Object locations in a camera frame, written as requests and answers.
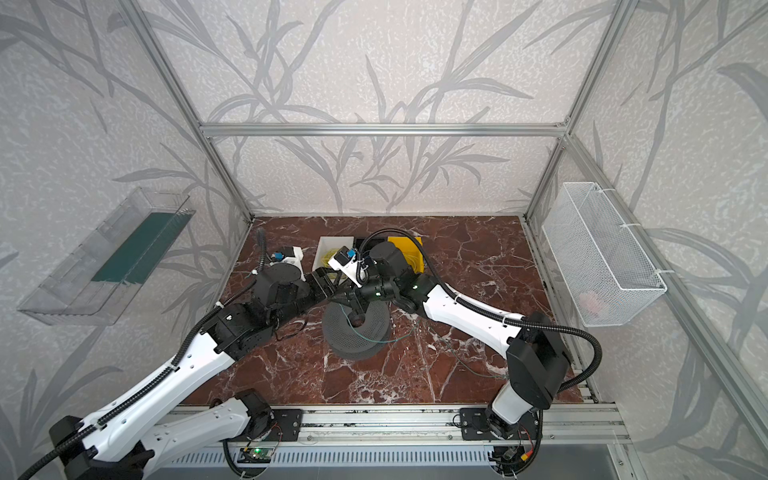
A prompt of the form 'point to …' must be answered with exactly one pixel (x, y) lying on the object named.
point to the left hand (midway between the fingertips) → (341, 268)
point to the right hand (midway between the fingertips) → (332, 287)
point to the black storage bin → (363, 245)
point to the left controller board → (255, 455)
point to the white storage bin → (326, 243)
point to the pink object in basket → (589, 302)
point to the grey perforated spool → (361, 343)
